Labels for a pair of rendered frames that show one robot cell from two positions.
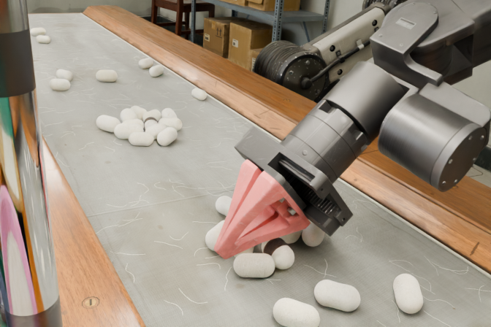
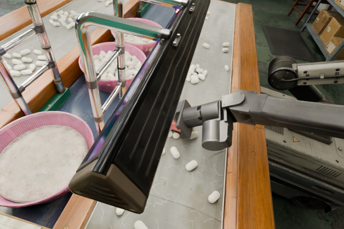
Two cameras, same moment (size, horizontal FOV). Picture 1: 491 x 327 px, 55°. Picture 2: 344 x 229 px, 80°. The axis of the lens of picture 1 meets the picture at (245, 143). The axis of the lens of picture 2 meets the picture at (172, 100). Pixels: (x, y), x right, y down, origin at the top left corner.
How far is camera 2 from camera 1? 0.37 m
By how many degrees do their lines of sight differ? 38
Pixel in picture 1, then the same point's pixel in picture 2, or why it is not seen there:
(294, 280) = (173, 142)
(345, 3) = not seen: outside the picture
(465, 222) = (236, 164)
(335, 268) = (187, 147)
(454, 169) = (209, 146)
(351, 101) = (203, 110)
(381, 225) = not seen: hidden behind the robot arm
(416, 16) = (237, 98)
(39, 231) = (95, 107)
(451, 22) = (243, 106)
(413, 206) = (232, 149)
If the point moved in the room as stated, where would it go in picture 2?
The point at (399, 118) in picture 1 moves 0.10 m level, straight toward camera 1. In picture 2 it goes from (206, 123) to (169, 134)
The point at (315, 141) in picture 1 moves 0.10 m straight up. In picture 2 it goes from (188, 114) to (196, 87)
